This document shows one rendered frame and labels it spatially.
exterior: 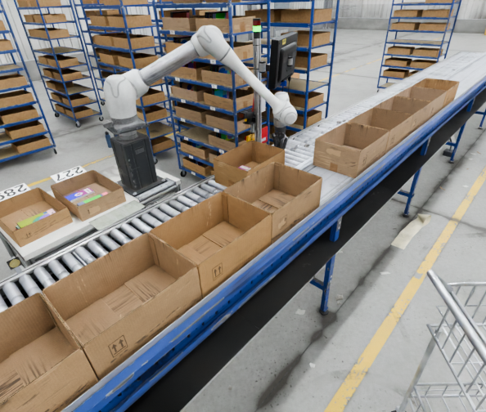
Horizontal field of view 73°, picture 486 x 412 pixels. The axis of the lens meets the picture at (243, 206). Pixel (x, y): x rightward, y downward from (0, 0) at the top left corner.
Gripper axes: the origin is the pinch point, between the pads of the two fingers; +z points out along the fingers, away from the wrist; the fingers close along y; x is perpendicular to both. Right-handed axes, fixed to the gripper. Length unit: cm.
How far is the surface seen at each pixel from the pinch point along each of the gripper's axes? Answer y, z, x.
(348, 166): -53, -9, 4
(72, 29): 931, -25, -268
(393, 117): -45, -15, -75
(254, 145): 19.4, -3.1, 4.4
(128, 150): 51, -17, 83
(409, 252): -84, 86, -66
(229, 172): 6.5, -0.5, 42.6
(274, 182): -30, -7, 44
